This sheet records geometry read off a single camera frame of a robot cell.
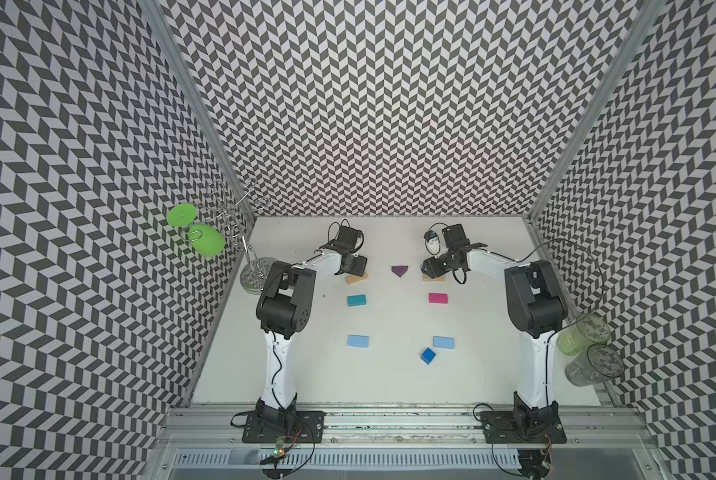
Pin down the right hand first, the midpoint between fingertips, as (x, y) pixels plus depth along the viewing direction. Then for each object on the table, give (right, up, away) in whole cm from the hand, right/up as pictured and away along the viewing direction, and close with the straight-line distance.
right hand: (431, 267), depth 104 cm
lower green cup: (-69, +9, -18) cm, 72 cm away
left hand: (-27, +1, +1) cm, 27 cm away
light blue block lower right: (+1, -21, -14) cm, 26 cm away
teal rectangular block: (-26, -10, -8) cm, 29 cm away
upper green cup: (-70, +16, -27) cm, 77 cm away
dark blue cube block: (-5, -24, -20) cm, 31 cm away
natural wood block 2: (+1, -3, -10) cm, 10 cm away
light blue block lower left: (-25, -21, -15) cm, 36 cm away
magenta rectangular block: (+2, -10, -6) cm, 12 cm away
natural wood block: (-28, -4, -5) cm, 29 cm away
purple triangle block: (-11, -1, 0) cm, 11 cm away
